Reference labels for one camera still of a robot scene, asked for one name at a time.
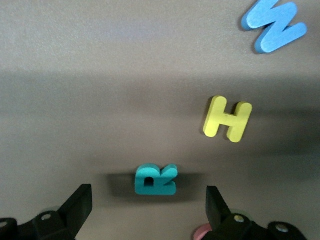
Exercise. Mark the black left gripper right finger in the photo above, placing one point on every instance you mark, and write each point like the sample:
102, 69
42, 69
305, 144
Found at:
230, 225

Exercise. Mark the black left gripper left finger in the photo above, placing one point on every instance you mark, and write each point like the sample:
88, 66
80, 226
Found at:
62, 220

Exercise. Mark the red letter Q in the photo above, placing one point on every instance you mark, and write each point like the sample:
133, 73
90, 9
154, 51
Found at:
202, 233

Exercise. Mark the teal letter R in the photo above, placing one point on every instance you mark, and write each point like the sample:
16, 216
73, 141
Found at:
155, 187

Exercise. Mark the yellow letter H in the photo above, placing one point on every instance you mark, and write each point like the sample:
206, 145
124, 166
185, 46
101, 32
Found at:
226, 120

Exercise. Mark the blue capital letter W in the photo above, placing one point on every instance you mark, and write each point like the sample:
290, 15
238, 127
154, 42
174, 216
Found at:
272, 27

